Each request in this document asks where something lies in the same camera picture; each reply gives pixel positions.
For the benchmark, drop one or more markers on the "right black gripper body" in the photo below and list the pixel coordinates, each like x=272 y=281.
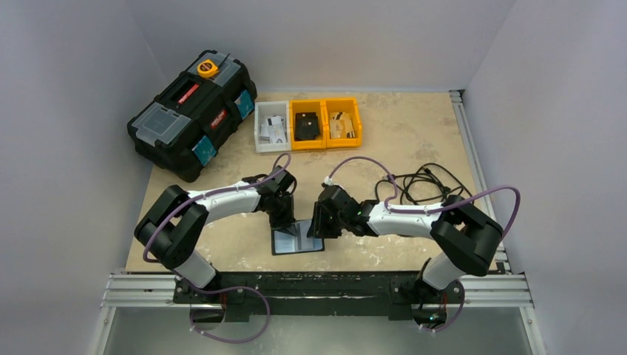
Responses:
x=322 y=215

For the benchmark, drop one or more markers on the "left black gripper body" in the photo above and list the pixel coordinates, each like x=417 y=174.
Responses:
x=278 y=208

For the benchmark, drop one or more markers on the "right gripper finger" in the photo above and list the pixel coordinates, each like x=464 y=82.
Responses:
x=330 y=229
x=315 y=229

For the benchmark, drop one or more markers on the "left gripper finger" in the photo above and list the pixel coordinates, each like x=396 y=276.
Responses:
x=280 y=221
x=292 y=224

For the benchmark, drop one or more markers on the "black leather card holder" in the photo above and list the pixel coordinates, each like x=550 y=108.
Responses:
x=283 y=243

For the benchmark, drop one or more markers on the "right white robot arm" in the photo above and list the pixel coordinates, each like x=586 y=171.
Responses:
x=467 y=237

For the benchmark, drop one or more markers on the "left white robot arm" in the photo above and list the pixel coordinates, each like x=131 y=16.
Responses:
x=171 y=228

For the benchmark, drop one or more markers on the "silver credit cards stack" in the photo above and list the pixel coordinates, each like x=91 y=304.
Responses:
x=264 y=129

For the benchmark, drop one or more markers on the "gold credit cards stack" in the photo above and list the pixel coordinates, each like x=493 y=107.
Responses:
x=337 y=115

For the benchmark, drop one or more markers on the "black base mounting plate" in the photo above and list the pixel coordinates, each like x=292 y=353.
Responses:
x=396 y=295

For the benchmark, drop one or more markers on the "white plastic bin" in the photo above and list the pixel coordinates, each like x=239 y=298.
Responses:
x=263 y=109

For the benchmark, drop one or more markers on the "middle yellow plastic bin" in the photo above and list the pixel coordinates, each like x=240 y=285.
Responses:
x=309 y=129

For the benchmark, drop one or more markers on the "yellow plastic bin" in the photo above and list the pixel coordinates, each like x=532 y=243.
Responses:
x=309 y=129
x=350 y=106

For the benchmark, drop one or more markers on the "right yellow plastic bin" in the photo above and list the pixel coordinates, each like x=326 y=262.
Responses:
x=350 y=106

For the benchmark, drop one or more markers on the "black plastic toolbox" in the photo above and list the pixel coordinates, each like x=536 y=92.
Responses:
x=183 y=128

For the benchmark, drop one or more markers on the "yellow tape measure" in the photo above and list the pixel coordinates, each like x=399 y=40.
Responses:
x=207 y=69

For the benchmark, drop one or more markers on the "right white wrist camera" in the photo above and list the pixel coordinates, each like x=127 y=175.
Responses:
x=328 y=182

